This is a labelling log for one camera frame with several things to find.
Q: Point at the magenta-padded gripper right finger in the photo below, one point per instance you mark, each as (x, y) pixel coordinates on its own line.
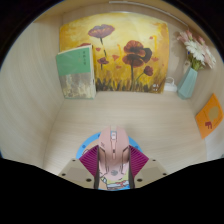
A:
(146, 170)

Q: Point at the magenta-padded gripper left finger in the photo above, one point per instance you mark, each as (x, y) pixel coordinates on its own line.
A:
(81, 170)

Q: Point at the pink computer mouse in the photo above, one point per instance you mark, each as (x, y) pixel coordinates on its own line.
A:
(113, 153)

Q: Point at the round blue-rimmed cartoon mouse pad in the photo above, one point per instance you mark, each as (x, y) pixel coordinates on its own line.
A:
(86, 144)

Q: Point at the orange booklet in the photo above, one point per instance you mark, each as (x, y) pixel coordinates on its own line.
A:
(208, 118)

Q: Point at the white power strip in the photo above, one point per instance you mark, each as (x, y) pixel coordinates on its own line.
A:
(170, 88)

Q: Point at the teal faceted vase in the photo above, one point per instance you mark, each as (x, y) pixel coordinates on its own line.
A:
(186, 85)

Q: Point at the green covered book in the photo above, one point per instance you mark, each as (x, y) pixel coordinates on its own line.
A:
(75, 71)

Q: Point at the yellow poppy flower painting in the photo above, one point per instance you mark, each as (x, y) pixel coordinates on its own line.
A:
(126, 50)

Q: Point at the white and pink flowers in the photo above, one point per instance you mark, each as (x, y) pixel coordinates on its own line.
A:
(198, 50)

